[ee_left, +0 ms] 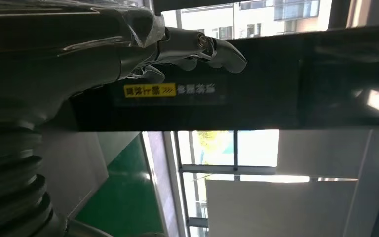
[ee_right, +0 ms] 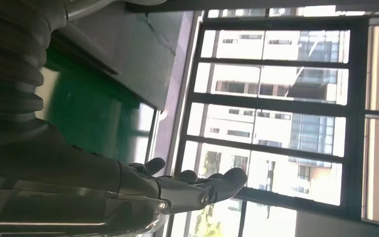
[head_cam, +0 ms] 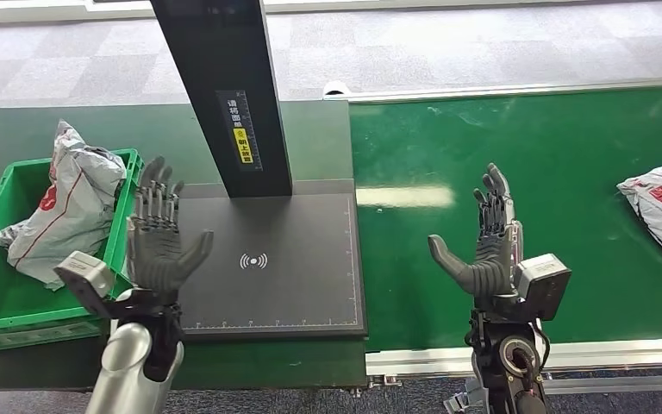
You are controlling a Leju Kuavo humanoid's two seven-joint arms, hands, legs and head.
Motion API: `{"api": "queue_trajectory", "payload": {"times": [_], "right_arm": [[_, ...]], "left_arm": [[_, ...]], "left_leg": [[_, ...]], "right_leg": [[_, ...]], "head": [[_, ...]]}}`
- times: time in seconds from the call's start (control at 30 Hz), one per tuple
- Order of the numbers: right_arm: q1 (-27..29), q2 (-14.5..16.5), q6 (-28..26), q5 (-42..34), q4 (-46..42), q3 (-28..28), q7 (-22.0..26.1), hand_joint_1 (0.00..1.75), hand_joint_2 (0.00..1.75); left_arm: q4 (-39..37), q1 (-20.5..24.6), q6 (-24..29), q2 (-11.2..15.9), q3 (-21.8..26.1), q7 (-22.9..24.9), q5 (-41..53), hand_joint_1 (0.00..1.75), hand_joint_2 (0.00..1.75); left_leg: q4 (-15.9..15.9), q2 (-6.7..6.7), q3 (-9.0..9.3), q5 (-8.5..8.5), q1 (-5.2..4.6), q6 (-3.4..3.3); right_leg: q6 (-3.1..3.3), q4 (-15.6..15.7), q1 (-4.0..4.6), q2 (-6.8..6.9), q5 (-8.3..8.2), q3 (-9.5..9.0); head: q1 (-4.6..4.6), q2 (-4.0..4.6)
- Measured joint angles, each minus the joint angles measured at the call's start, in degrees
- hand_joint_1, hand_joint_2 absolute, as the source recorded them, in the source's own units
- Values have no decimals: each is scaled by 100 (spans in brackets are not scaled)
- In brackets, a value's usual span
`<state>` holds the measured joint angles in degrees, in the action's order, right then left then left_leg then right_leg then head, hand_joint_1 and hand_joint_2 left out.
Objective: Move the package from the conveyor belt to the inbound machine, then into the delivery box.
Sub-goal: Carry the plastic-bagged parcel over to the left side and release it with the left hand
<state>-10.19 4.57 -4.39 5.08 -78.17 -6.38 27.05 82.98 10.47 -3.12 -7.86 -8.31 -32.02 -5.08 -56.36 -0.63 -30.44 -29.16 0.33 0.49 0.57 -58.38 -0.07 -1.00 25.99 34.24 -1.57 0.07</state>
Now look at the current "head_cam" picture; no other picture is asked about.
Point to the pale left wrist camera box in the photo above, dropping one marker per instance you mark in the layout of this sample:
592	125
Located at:
85	277

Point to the aluminium conveyor side rail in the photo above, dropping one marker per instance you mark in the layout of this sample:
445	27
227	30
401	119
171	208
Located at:
508	89
422	361

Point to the black yellow post label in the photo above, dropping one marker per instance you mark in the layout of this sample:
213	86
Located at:
241	131

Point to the green conveyor belt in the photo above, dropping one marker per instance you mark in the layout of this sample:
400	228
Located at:
593	143

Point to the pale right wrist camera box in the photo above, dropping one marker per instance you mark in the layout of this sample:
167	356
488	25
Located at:
545	286

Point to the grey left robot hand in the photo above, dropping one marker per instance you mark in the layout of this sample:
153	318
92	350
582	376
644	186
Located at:
157	257

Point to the dark green table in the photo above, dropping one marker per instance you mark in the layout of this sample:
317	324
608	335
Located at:
154	126

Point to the metal conveyor support bracket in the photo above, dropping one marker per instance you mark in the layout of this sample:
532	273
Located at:
462	400

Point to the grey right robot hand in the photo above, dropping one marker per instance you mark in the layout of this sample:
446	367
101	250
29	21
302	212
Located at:
494	268

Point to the black scanner post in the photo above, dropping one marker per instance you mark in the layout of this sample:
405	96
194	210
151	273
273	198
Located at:
222	57

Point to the white conveyor roller cap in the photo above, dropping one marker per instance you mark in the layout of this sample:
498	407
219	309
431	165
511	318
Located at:
337	88

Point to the black scanner base platform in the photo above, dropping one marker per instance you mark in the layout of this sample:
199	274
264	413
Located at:
285	286

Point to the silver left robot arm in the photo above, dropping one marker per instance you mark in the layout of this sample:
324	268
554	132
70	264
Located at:
125	365

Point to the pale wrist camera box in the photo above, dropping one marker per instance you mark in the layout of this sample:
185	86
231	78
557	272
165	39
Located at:
545	286
85	277

